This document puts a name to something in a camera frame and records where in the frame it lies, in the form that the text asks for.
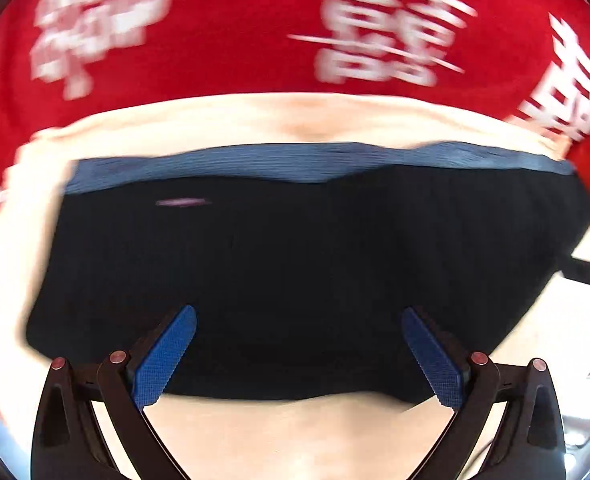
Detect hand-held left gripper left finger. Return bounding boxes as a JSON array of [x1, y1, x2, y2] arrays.
[[31, 304, 198, 480]]

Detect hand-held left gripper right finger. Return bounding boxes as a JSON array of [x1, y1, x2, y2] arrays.
[[401, 306, 568, 480]]

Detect dark navy pants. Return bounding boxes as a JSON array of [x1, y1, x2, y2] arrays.
[[25, 141, 590, 406]]

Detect red printed blanket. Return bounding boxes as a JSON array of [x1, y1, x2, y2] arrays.
[[0, 0, 590, 480]]

